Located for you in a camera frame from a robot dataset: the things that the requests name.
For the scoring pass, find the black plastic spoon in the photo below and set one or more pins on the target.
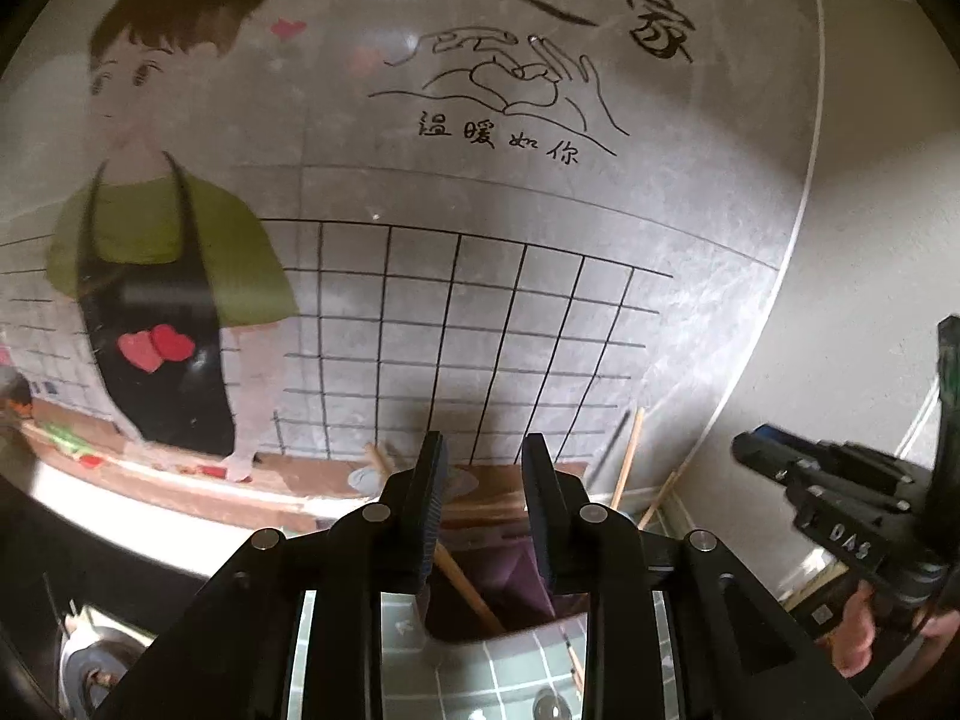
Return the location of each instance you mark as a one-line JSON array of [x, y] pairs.
[[553, 711]]

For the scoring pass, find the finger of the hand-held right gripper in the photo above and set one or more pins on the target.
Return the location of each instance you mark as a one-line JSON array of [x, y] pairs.
[[765, 457], [840, 451]]

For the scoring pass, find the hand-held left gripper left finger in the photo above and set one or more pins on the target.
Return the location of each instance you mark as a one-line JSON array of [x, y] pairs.
[[431, 510]]

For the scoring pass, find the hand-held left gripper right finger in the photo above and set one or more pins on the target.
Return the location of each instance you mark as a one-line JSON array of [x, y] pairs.
[[540, 510]]

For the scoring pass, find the black gas stove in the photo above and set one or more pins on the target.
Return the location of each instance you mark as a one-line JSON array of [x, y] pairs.
[[105, 660]]

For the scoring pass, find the green checked table cloth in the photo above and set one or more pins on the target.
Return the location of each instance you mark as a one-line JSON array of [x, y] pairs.
[[510, 679]]

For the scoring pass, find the cartoon kitchen wall poster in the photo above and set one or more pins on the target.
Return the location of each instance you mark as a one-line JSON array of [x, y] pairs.
[[525, 315]]

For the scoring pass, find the purple utensil holder box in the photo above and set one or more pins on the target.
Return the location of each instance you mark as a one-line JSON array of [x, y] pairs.
[[510, 574]]

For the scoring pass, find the person's right hand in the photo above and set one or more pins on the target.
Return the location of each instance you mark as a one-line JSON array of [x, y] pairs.
[[855, 630]]

